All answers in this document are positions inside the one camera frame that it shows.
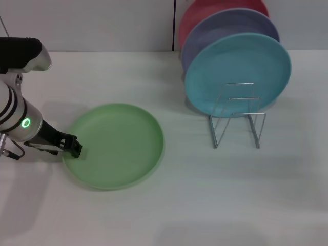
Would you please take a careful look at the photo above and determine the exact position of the green round plate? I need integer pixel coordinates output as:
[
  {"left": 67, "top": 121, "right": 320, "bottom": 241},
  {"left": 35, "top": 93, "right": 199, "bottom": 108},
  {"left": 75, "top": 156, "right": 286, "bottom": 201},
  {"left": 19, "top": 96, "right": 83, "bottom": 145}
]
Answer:
[{"left": 62, "top": 102, "right": 165, "bottom": 191}]

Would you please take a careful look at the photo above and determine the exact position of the purple round plate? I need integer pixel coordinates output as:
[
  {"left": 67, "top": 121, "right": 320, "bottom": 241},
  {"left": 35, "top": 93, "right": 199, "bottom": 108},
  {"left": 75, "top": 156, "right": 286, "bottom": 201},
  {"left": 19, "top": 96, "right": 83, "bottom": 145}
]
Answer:
[{"left": 181, "top": 8, "right": 280, "bottom": 71}]

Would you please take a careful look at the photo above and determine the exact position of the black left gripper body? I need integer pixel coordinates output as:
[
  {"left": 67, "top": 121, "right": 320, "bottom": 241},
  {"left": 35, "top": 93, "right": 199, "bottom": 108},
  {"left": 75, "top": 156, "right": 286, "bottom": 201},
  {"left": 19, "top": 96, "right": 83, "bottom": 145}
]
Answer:
[{"left": 24, "top": 119, "right": 65, "bottom": 155}]

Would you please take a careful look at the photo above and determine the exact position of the light blue round plate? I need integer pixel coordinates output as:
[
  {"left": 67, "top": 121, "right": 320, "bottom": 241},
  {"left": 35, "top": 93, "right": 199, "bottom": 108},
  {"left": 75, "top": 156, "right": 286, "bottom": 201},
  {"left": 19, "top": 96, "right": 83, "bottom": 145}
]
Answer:
[{"left": 184, "top": 32, "right": 292, "bottom": 118}]

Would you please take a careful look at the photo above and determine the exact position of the silver wire plate rack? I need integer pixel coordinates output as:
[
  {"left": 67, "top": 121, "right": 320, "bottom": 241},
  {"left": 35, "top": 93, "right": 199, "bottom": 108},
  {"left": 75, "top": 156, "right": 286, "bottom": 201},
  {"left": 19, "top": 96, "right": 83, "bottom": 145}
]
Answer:
[{"left": 209, "top": 82, "right": 267, "bottom": 149}]

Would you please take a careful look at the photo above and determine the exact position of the red round plate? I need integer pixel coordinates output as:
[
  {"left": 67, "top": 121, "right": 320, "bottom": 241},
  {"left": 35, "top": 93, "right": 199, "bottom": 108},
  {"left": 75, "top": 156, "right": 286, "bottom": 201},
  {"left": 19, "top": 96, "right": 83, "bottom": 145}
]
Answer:
[{"left": 178, "top": 0, "right": 270, "bottom": 51}]

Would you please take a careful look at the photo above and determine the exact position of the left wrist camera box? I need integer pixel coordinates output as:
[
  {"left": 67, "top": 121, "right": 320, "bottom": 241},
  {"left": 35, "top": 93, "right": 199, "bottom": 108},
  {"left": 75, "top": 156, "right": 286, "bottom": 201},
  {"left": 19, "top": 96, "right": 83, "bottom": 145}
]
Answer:
[{"left": 0, "top": 37, "right": 52, "bottom": 74}]

